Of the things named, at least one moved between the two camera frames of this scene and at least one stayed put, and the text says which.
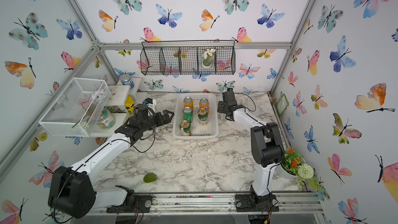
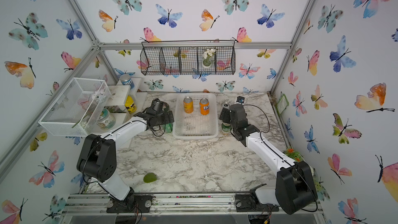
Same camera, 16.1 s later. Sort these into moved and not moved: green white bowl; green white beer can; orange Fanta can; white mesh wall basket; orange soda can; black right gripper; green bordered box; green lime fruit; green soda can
Moved: green soda can; black right gripper; green white beer can
Not moved: orange soda can; white mesh wall basket; green lime fruit; green white bowl; green bordered box; orange Fanta can
